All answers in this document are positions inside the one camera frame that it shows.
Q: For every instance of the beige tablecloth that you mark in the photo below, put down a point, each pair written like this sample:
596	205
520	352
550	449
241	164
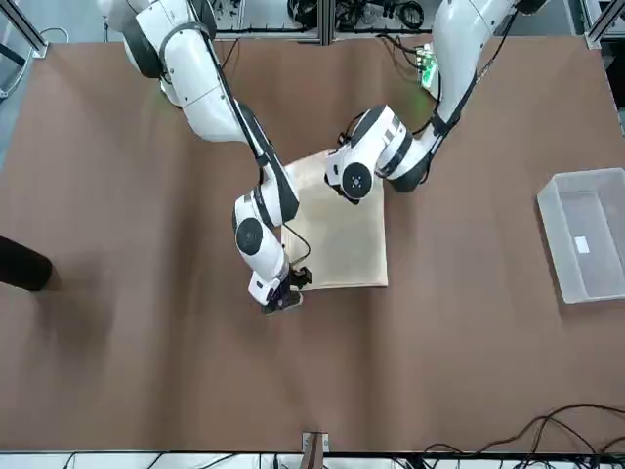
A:
342	244

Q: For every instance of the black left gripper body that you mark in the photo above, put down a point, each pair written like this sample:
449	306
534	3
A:
337	191

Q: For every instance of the aluminium frame post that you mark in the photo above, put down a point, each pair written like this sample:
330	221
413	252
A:
603	24
29	29

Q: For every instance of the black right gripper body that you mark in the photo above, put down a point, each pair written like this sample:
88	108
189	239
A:
279	304

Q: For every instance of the white label sticker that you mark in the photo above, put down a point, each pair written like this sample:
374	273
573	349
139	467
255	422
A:
581	244

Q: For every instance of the aluminium frame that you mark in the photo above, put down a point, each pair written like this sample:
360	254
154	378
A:
325	22

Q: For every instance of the dark brown vase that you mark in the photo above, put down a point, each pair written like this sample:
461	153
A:
24	264

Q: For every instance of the translucent plastic bin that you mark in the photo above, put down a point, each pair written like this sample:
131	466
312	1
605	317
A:
552	220

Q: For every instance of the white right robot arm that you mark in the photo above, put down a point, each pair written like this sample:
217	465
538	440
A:
205	98

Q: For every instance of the aluminium camera post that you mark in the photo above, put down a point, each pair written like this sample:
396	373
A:
315	452

